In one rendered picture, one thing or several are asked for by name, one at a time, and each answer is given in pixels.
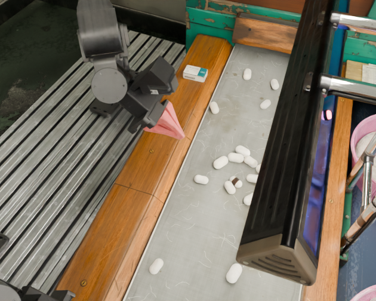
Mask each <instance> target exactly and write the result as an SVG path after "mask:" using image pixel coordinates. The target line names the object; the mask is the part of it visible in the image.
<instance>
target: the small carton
mask: <svg viewBox="0 0 376 301"><path fill-rule="evenodd" d="M207 75H208V69H204V68H201V67H196V66H191V65H187V66H186V68H185V70H184V72H183V78H186V79H191V80H194V81H199V82H205V79H206V77H207Z"/></svg>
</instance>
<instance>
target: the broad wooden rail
mask: <svg viewBox="0 0 376 301"><path fill-rule="evenodd" d="M232 50H233V46H232V45H231V44H230V42H229V41H228V40H227V39H224V38H219V37H215V36H209V35H204V34H200V33H199V34H197V36H196V38H195V40H194V41H193V43H192V45H191V46H190V48H189V50H188V52H187V54H186V55H185V57H184V59H183V61H182V62H181V65H180V66H179V68H178V69H177V71H176V73H175V75H176V77H177V81H178V87H177V89H176V91H175V92H174V93H172V94H171V95H169V96H167V95H163V97H162V98H161V101H160V103H162V102H163V101H164V100H166V99H167V100H168V101H170V102H171V103H172V106H173V108H174V111H175V114H176V116H177V119H178V122H179V124H180V127H181V129H182V130H183V133H184V135H185V137H184V138H183V139H181V140H179V139H176V138H173V137H170V136H167V135H164V134H159V133H153V132H148V131H145V130H143V132H142V134H141V136H140V138H139V139H138V141H137V143H136V144H135V146H134V148H133V150H132V152H131V153H130V155H129V157H128V159H127V161H126V163H125V164H124V166H123V168H122V170H121V172H120V173H119V175H118V177H117V178H116V180H115V182H114V184H113V186H112V187H111V189H110V191H109V193H108V194H107V197H106V198H105V200H104V202H103V203H102V205H101V207H100V209H99V211H98V212H97V214H96V216H95V218H94V220H93V221H92V223H91V225H90V227H89V228H88V230H87V232H86V234H85V236H84V237H83V239H82V241H81V243H80V245H79V247H78V248H77V250H76V251H75V253H74V255H73V257H72V259H71V261H70V262H69V264H68V266H67V268H66V270H65V271H64V273H63V275H62V276H61V278H60V281H59V282H58V284H57V286H56V287H55V289H54V290H69V291H71V292H72V293H75V294H76V296H75V297H73V298H72V300H71V301H123V299H124V297H125V295H126V293H127V290H128V288H129V286H130V284H131V281H132V279H133V276H134V274H135V272H136V270H137V267H138V265H139V263H140V260H141V258H142V256H143V253H144V251H145V249H146V247H147V244H148V242H149V240H150V237H151V236H152V233H153V231H154V228H155V226H156V224H157V222H158V219H159V217H160V215H161V213H162V210H163V208H164V205H165V203H166V201H167V199H168V196H169V194H170V192H171V189H172V187H173V185H174V183H175V180H176V178H177V176H178V174H179V171H180V169H181V166H182V165H183V162H184V160H185V157H186V155H187V153H188V151H189V148H190V146H191V144H192V142H193V139H194V137H195V135H196V132H197V130H198V128H199V126H200V123H201V121H202V118H203V117H204V114H205V112H206V109H207V107H208V105H209V103H210V100H211V98H212V95H213V94H214V91H215V89H216V87H217V84H218V82H219V80H220V78H221V75H222V73H223V70H224V68H225V66H226V64H227V61H228V59H229V57H230V55H231V52H232ZM187 65H191V66H196V67H201V68H204V69H208V75H207V77H206V79H205V82H199V81H194V80H191V79H186V78H183V72H184V70H185V68H186V66H187Z"/></svg>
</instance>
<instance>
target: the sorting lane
mask: <svg viewBox="0 0 376 301"><path fill-rule="evenodd" d="M288 62H289V57H283V56H278V55H274V54H269V53H263V52H259V51H254V50H249V49H245V48H239V47H236V46H234V47H233V50H232V52H231V55H230V57H229V59H228V61H227V64H226V66H225V68H224V70H223V73H222V75H221V78H220V80H219V82H218V84H217V87H216V89H215V91H214V94H213V95H212V98H211V100H210V103H211V102H216V103H217V105H218V108H219V112H218V113H216V114H213V113H212V112H211V108H210V106H209V105H210V103H209V105H208V107H207V109H206V112H205V114H204V117H203V118H202V121H201V123H200V126H199V128H198V130H197V132H196V135H195V137H194V139H193V142H192V144H191V146H190V148H189V151H188V153H187V155H186V157H185V160H184V162H183V165H182V166H181V169H180V171H179V174H178V176H177V178H176V180H175V183H174V185H173V187H172V189H171V192H170V194H169V196H168V199H167V201H166V203H165V205H164V208H163V210H162V213H161V215H160V217H159V219H158V222H157V224H156V226H155V228H154V231H153V233H152V236H151V237H150V240H149V242H148V244H147V247H146V249H145V251H144V253H143V256H142V258H141V260H140V263H139V265H138V267H137V270H136V272H135V274H134V276H133V279H132V281H131V284H130V286H129V288H128V290H127V293H126V295H125V297H124V299H123V301H300V299H301V291H302V286H303V285H302V284H299V283H296V282H293V281H290V280H287V279H284V278H281V277H277V276H275V275H272V274H268V273H265V272H262V271H259V270H256V269H253V268H250V267H247V266H244V265H241V264H240V265H241V267H242V273H241V275H240V276H239V278H238V280H237V281H236V282H235V283H229V282H228V281H227V279H226V274H227V273H228V271H229V269H230V268H231V266H232V265H233V264H235V263H237V264H239V263H238V262H237V261H236V255H237V252H238V248H239V244H240V241H241V237H242V233H243V230H244V226H245V222H246V217H247V215H248V210H249V206H250V205H246V204H245V203H244V198H245V197H246V196H247V195H249V194H251V193H254V188H255V184H256V183H253V182H249V181H247V179H246V177H247V175H249V174H256V175H258V173H257V171H256V167H254V168H252V167H250V166H249V165H248V164H246V163H245V162H244V160H243V161H242V162H241V163H238V162H231V161H229V160H228V163H227V164H226V165H225V166H223V167H221V168H220V169H216V168H215V167H214V165H213V164H214V161H215V160H216V159H219V157H221V156H226V157H228V154H229V153H236V147H237V146H243V147H245V148H247V149H248V150H249V151H250V157H252V158H253V159H255V160H256V161H257V162H258V164H257V165H259V164H261V162H262V159H263V155H264V151H265V148H266V144H267V140H268V137H269V133H270V129H271V126H272V122H273V118H274V115H275V111H276V107H277V104H278V100H279V96H280V93H281V89H282V84H283V81H284V77H285V74H286V69H287V67H288ZM245 69H250V70H251V78H250V79H249V80H245V79H244V78H243V75H244V70H245ZM273 79H276V80H277V81H278V84H279V88H278V89H277V90H274V89H273V88H272V86H271V83H270V82H271V80H273ZM267 99H268V100H270V102H271V104H270V106H269V107H267V108H266V109H262V108H261V107H260V105H261V104H262V102H264V101H265V100H267ZM196 175H201V176H206V177H207V178H208V183H207V184H201V183H196V182H195V180H194V178H195V176H196ZM232 176H235V177H237V178H238V179H239V180H240V181H241V182H242V186H241V187H240V188H236V187H235V186H234V187H235V189H236V192H235V193H234V194H229V193H228V192H227V190H226V188H225V187H224V183H225V182H226V181H230V178H231V177H232ZM156 259H162V260H163V262H164V264H163V266H162V267H161V268H160V270H159V271H158V273H157V274H151V273H150V271H149V268H150V266H151V265H152V264H153V262H154V261H155V260H156Z"/></svg>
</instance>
